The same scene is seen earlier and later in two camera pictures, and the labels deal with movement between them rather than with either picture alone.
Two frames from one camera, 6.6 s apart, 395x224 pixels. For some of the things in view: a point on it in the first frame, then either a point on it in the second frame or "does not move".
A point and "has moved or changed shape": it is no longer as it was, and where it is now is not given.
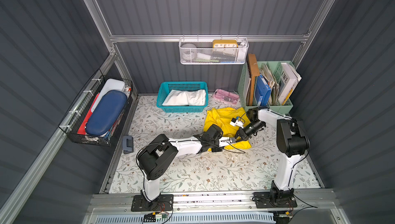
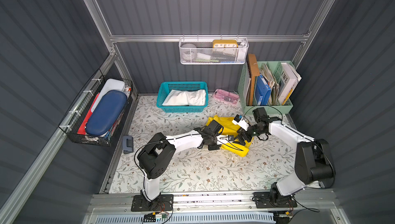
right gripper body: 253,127 does not move
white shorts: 190,97 does not move
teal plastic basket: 166,88 does not move
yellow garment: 230,120 has moved or changed shape
